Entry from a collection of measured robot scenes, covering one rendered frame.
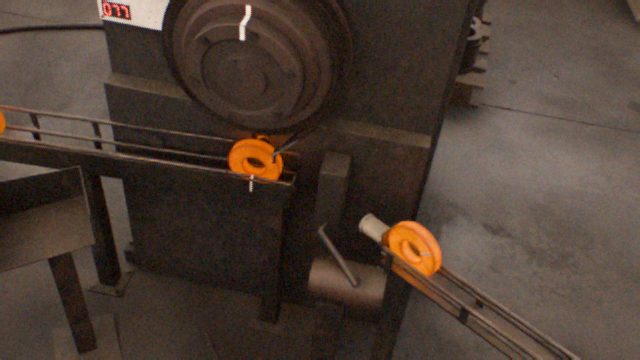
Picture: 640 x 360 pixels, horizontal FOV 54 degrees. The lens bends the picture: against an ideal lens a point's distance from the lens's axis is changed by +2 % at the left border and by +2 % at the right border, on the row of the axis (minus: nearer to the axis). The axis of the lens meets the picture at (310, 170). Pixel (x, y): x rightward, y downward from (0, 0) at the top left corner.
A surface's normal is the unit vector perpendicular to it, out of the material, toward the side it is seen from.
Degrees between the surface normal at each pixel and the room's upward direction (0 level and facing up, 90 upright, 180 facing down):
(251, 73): 90
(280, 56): 90
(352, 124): 0
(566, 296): 0
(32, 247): 5
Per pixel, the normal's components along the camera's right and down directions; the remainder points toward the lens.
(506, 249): 0.07, -0.73
